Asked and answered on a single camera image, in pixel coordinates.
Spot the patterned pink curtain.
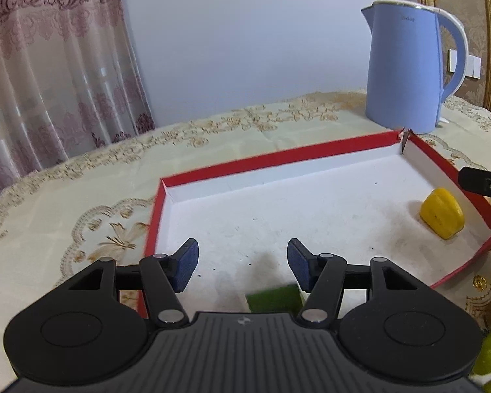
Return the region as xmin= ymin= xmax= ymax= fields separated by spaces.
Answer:
xmin=0 ymin=0 xmax=156 ymax=214

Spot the red cardboard box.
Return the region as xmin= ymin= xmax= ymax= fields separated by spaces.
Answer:
xmin=137 ymin=129 xmax=491 ymax=320

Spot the blue electric kettle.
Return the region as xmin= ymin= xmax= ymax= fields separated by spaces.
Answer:
xmin=360 ymin=0 xmax=469 ymax=135

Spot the dark green fruit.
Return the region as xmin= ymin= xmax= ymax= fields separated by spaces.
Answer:
xmin=245 ymin=286 xmax=302 ymax=312

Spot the white wall switch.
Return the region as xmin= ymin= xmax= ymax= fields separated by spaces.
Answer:
xmin=448 ymin=49 xmax=482 ymax=78

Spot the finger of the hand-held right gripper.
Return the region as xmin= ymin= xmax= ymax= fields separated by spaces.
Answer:
xmin=458 ymin=165 xmax=491 ymax=204

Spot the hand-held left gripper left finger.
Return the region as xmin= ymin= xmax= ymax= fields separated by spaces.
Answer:
xmin=67 ymin=238 xmax=200 ymax=328

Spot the yellow fruit piece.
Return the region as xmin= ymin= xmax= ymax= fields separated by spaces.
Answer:
xmin=419 ymin=188 xmax=465 ymax=241

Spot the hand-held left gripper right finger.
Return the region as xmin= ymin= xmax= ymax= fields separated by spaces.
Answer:
xmin=286 ymin=238 xmax=424 ymax=328

